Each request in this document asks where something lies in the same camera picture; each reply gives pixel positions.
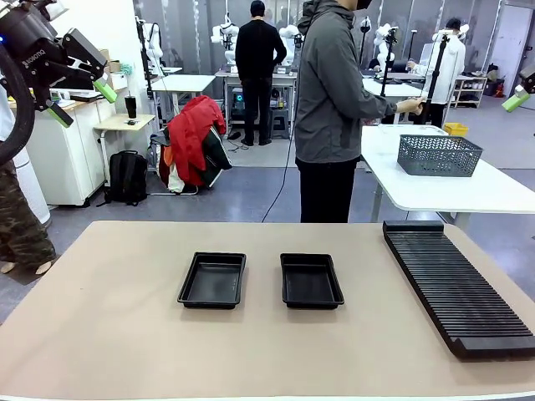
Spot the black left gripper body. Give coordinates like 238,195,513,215
0,4,69,92

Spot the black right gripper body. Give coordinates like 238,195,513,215
519,63,535,95

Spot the black tripod pole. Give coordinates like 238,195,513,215
379,25,397,98
419,32,451,126

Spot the black plastic ESD tray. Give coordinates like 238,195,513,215
176,251,247,310
279,252,345,310

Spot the person's right forearm grey sleeve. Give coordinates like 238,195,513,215
354,98,399,120

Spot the person's right hand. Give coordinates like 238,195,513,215
395,96,425,116

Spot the white storage shelf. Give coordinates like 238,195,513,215
453,74,488,109

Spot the white cabinet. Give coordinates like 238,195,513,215
24,89,112,208

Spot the small wooden side table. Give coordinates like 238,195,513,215
92,113,156,185

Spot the yellow plastic box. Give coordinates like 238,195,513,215
442,122,470,138

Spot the person in white shirt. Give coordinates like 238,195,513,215
407,17,467,126

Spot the black backpack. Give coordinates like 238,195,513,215
96,150,150,208

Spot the grey plastic mesh basket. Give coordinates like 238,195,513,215
395,134,485,178

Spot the white desk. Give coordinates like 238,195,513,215
361,73,428,124
150,74,217,126

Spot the person in camouflage trousers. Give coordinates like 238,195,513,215
0,74,58,276

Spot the red jacket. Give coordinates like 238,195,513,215
166,94,227,185

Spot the metal workbench with equipment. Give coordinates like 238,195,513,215
215,69,300,139

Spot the dark green jacket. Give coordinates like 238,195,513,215
199,124,233,188

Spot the black light stand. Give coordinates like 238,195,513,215
359,16,373,66

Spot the person in black clothes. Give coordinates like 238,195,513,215
234,0,288,147

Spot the person in grey jacket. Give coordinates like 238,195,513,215
293,0,400,224

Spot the black slotted board rack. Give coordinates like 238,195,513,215
382,220,535,360

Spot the grey plastic stool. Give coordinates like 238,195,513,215
269,107,292,141

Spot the black floor cable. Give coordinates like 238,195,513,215
261,74,300,223

